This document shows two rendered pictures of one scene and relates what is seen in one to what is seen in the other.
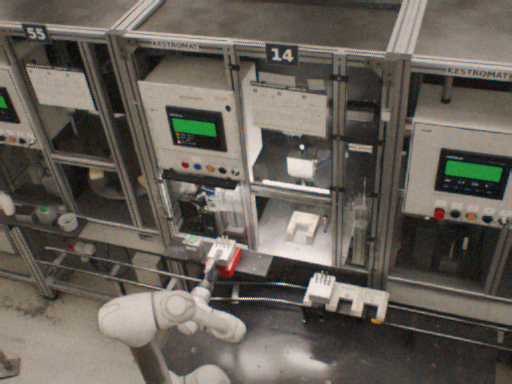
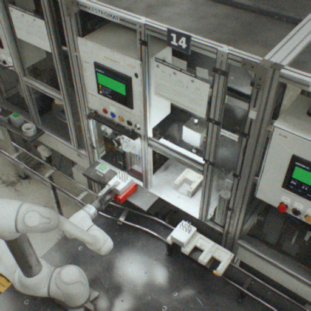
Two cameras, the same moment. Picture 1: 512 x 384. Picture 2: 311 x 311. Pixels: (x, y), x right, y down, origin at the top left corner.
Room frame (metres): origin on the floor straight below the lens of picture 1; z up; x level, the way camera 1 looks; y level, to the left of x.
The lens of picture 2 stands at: (0.38, -0.43, 2.82)
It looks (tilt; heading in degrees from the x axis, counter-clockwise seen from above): 45 degrees down; 14
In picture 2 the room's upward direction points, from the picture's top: straight up
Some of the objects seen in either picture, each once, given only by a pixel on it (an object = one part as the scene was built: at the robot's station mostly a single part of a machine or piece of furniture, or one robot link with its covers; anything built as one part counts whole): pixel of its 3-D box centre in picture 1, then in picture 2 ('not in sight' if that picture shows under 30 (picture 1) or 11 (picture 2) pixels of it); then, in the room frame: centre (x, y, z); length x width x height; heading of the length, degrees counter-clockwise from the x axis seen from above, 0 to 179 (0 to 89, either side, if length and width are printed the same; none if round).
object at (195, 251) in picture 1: (195, 246); (104, 173); (1.96, 0.32, 0.97); 0.08 x 0.08 x 0.12; 67
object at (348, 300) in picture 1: (346, 302); (199, 250); (1.63, -0.36, 0.84); 0.36 x 0.14 x 0.10; 67
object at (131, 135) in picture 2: (198, 178); (112, 124); (2.00, 0.25, 1.37); 0.36 x 0.04 x 0.04; 67
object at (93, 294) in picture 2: not in sight; (79, 297); (1.26, 0.25, 0.71); 0.22 x 0.18 x 0.06; 67
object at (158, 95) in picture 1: (203, 118); (125, 78); (2.13, 0.20, 1.60); 0.42 x 0.29 x 0.46; 67
